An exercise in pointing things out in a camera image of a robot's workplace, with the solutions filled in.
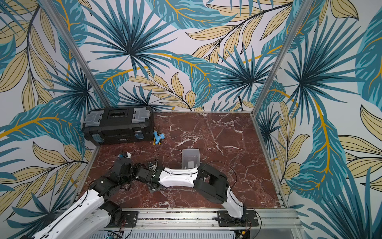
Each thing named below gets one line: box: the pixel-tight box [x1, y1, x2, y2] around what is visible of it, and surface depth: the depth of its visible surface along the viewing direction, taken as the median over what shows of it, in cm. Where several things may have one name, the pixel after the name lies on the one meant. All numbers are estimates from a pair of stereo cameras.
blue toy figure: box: [153, 130, 166, 145], surface depth 102 cm
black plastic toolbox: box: [81, 105, 155, 146], surface depth 94 cm
